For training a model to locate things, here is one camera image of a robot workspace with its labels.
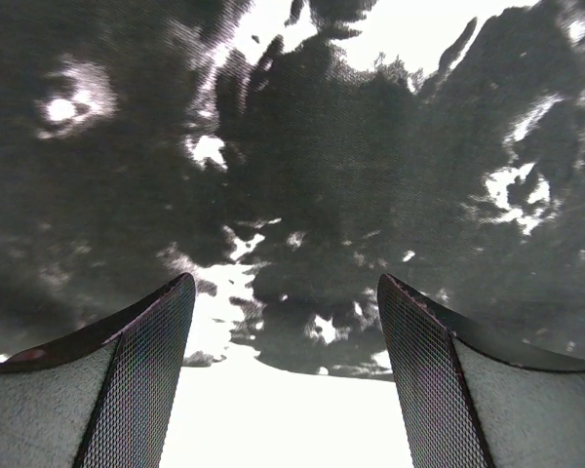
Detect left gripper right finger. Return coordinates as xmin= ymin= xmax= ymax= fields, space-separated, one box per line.
xmin=377 ymin=274 xmax=585 ymax=467

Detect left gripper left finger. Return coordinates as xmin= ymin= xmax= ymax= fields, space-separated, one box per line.
xmin=0 ymin=273 xmax=196 ymax=468

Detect black white tie-dye trousers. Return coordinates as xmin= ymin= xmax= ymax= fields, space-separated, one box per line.
xmin=0 ymin=1 xmax=585 ymax=377

